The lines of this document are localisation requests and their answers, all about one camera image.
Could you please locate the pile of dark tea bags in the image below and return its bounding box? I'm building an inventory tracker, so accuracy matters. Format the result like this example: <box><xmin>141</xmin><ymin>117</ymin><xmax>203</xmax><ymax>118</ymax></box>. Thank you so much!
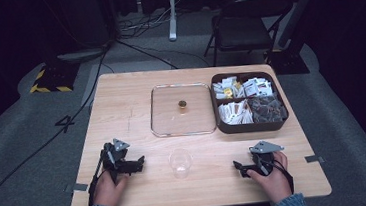
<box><xmin>247</xmin><ymin>93</ymin><xmax>289</xmax><ymax>125</ymax></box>

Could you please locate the dark stand with black base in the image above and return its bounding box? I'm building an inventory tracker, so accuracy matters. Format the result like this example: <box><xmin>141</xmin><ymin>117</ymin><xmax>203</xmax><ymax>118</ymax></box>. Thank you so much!
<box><xmin>257</xmin><ymin>0</ymin><xmax>335</xmax><ymax>79</ymax></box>

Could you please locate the person's right hand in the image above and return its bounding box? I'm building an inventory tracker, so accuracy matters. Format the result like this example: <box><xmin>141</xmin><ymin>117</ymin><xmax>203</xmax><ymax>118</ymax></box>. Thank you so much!
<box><xmin>244</xmin><ymin>150</ymin><xmax>295</xmax><ymax>206</ymax></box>

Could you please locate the brown compartment box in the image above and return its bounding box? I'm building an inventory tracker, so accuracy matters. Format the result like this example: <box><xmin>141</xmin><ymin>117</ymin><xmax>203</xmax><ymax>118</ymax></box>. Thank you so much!
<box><xmin>209</xmin><ymin>67</ymin><xmax>291</xmax><ymax>137</ymax></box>

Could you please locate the grey tape piece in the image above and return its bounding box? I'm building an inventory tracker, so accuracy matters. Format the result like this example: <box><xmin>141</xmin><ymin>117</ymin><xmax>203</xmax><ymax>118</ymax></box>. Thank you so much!
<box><xmin>303</xmin><ymin>153</ymin><xmax>327</xmax><ymax>166</ymax></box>
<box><xmin>64</xmin><ymin>181</ymin><xmax>89</xmax><ymax>195</ymax></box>

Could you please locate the long black floor cable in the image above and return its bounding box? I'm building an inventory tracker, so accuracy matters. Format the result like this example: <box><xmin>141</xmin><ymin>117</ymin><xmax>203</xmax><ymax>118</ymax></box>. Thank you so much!
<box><xmin>0</xmin><ymin>45</ymin><xmax>125</xmax><ymax>206</ymax></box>

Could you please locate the white metal stand frame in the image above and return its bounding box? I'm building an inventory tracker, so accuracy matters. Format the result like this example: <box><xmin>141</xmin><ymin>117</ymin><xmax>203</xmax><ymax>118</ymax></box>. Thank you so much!
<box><xmin>165</xmin><ymin>0</ymin><xmax>256</xmax><ymax>43</ymax></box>

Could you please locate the yellow-black striped stand base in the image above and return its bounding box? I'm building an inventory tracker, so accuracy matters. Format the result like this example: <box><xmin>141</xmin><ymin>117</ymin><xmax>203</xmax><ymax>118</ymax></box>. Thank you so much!
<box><xmin>27</xmin><ymin>59</ymin><xmax>83</xmax><ymax>96</ymax></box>

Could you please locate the pile of white brown-striped sachets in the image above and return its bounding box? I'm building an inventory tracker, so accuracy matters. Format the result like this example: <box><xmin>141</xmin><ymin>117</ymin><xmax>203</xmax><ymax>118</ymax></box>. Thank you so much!
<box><xmin>217</xmin><ymin>98</ymin><xmax>255</xmax><ymax>128</ymax></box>

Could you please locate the black left gripper strap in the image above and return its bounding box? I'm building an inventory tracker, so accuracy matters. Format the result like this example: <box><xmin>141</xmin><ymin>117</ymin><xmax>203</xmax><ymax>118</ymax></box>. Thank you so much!
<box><xmin>83</xmin><ymin>154</ymin><xmax>112</xmax><ymax>206</ymax></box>

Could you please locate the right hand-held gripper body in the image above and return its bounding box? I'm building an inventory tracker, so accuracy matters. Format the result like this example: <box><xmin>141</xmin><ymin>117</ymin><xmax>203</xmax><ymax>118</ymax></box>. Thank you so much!
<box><xmin>248</xmin><ymin>138</ymin><xmax>288</xmax><ymax>178</ymax></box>

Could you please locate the black right gripper strap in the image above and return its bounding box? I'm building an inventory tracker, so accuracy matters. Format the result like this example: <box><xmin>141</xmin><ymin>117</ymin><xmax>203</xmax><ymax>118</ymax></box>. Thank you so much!
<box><xmin>269</xmin><ymin>157</ymin><xmax>296</xmax><ymax>197</ymax></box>

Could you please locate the pile of white and yellow sachets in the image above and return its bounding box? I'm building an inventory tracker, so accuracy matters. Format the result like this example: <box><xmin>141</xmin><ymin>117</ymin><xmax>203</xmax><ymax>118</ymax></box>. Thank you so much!
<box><xmin>211</xmin><ymin>75</ymin><xmax>246</xmax><ymax>101</ymax></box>

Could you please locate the bundle of floor cables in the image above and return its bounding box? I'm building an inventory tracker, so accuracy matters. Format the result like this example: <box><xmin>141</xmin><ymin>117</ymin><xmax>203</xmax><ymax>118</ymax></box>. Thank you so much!
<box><xmin>115</xmin><ymin>1</ymin><xmax>183</xmax><ymax>41</ymax></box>

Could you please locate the black gripper strap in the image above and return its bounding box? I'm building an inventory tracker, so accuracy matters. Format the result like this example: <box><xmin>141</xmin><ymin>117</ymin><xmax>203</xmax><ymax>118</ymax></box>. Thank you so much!
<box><xmin>83</xmin><ymin>154</ymin><xmax>112</xmax><ymax>206</ymax></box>
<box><xmin>269</xmin><ymin>157</ymin><xmax>296</xmax><ymax>197</ymax></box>

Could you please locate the black folding chair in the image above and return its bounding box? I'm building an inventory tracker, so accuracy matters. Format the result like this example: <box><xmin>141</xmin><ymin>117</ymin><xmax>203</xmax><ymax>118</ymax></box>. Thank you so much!
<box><xmin>198</xmin><ymin>0</ymin><xmax>299</xmax><ymax>69</ymax></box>

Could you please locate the person's left hand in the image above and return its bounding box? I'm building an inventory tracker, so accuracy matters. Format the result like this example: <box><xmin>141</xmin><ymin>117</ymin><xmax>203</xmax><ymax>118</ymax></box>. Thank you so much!
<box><xmin>90</xmin><ymin>167</ymin><xmax>132</xmax><ymax>206</ymax></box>

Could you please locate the clear plastic cup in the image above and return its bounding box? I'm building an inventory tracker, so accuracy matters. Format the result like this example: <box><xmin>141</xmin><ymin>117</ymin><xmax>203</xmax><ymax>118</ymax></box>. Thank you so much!
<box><xmin>166</xmin><ymin>146</ymin><xmax>196</xmax><ymax>180</ymax></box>

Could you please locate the square glass lid, gold knob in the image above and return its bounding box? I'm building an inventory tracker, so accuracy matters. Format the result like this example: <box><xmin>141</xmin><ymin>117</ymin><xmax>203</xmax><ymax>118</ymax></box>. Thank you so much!
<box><xmin>146</xmin><ymin>79</ymin><xmax>219</xmax><ymax>140</ymax></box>

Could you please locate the dark equipment stand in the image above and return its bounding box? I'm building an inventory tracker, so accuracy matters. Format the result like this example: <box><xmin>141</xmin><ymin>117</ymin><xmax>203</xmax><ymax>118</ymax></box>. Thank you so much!
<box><xmin>36</xmin><ymin>0</ymin><xmax>123</xmax><ymax>67</ymax></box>

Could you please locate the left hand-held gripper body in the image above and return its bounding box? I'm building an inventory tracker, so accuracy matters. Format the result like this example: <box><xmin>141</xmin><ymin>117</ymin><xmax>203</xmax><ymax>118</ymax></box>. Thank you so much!
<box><xmin>98</xmin><ymin>137</ymin><xmax>136</xmax><ymax>186</ymax></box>

